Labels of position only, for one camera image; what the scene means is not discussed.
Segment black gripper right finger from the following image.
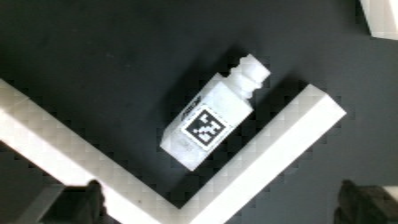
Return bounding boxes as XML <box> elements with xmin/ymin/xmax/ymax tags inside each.
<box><xmin>332</xmin><ymin>180</ymin><xmax>398</xmax><ymax>224</ymax></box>

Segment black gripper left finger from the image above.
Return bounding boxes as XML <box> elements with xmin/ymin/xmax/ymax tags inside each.
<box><xmin>39</xmin><ymin>180</ymin><xmax>119</xmax><ymax>224</ymax></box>

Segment white table leg with tag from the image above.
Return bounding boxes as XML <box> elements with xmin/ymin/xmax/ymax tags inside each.
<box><xmin>160</xmin><ymin>55</ymin><xmax>270</xmax><ymax>171</ymax></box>

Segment white U-shaped obstacle fence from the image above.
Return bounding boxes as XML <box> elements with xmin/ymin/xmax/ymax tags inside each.
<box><xmin>0</xmin><ymin>80</ymin><xmax>344</xmax><ymax>224</ymax></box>

